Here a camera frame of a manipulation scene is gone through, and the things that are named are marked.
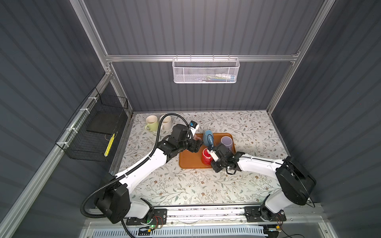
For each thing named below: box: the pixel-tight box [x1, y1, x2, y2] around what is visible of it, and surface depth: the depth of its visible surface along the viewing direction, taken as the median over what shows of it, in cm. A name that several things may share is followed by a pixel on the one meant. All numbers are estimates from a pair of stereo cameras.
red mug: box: [201, 147, 214, 166], surface depth 88 cm
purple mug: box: [220, 135, 234, 151], surface depth 95 cm
